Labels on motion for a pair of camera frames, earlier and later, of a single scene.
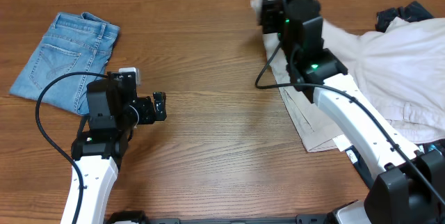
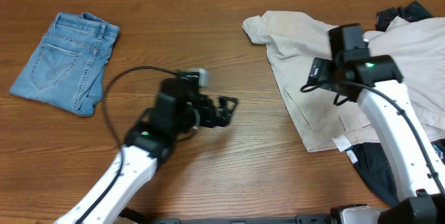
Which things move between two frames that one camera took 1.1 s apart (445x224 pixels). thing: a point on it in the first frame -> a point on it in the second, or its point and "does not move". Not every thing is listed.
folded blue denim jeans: (73, 43) does not move
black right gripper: (268, 16) -> (320, 74)
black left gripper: (148, 116) -> (224, 115)
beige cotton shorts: (398, 67) does not move
